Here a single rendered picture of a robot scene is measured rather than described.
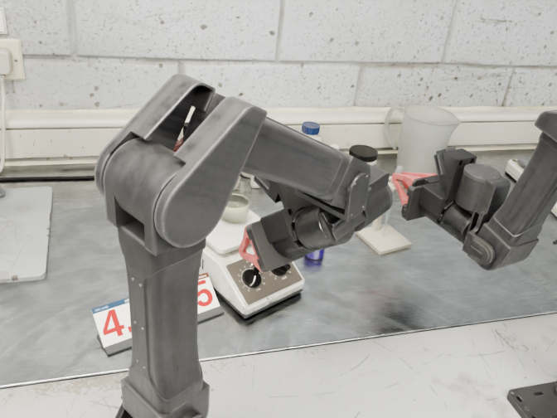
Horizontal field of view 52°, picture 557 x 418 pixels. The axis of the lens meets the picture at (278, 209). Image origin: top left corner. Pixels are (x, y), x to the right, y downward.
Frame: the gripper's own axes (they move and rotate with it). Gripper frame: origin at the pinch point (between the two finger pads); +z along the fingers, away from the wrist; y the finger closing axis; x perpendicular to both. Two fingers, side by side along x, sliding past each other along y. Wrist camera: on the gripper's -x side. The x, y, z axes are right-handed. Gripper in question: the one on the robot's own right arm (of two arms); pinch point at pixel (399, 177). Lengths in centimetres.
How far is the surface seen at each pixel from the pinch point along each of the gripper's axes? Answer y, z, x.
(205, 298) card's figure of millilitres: 40.6, -5.1, 12.4
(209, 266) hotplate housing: 38.5, -1.2, 9.5
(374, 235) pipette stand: 1.7, 1.4, 13.4
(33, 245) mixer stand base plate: 62, 20, 13
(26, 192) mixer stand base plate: 61, 39, 13
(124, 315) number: 54, -5, 11
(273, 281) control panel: 30.0, -7.7, 10.3
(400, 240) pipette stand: -2.2, -2.2, 13.4
